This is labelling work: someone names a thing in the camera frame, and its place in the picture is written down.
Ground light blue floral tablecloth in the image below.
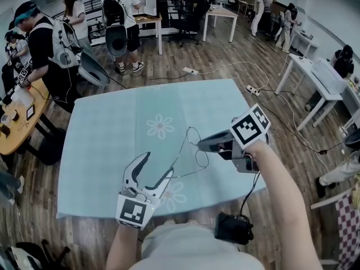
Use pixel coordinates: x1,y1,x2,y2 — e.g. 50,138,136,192
56,79,267,219

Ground person's light grey shirt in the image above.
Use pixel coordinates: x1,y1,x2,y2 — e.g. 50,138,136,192
132,220,267,270

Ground white desk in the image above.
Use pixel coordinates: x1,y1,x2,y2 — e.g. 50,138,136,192
275,53,344,132
340,83,360,134
289,29,321,59

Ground black waist pouch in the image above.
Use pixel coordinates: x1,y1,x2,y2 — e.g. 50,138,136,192
214,211,254,246

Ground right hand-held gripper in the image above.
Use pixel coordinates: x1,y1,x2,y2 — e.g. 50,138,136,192
197,103,271,173

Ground clear plastic bin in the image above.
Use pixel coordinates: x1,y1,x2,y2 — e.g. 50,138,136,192
310,57,349,95

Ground round wooden table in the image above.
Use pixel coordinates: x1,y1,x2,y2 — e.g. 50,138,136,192
0,79,67,166

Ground grey dome-shaped shell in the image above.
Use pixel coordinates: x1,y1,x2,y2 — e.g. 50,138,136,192
78,51,111,88
105,24,128,58
344,135,360,151

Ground thin wire-frame eyeglasses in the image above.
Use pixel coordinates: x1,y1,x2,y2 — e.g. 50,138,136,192
168,126,210,179

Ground red white checkered cloth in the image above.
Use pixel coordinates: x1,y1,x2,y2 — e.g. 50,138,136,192
334,192,360,270

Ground black floor cable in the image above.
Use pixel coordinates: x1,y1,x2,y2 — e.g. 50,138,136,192
255,96,345,154

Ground black office chair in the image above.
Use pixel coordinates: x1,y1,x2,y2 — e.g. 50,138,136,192
168,0,212,46

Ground white table yellow top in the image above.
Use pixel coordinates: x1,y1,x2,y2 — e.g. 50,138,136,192
133,12,164,56

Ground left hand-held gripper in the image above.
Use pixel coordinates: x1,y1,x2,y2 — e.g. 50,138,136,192
115,151,175,231

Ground white floor cable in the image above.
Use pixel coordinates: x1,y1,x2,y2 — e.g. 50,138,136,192
196,61,269,91
258,90,330,171

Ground yellow soft item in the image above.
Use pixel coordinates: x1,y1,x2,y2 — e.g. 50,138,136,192
351,173,360,208

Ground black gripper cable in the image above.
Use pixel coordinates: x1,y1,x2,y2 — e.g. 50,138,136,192
238,172,261,218

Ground person's right forearm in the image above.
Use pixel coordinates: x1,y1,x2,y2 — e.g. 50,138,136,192
244,142,324,270

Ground person's left forearm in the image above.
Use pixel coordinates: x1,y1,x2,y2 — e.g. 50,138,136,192
105,224,140,270

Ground white table wooden top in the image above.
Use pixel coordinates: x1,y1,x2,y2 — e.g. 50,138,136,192
202,6,239,43

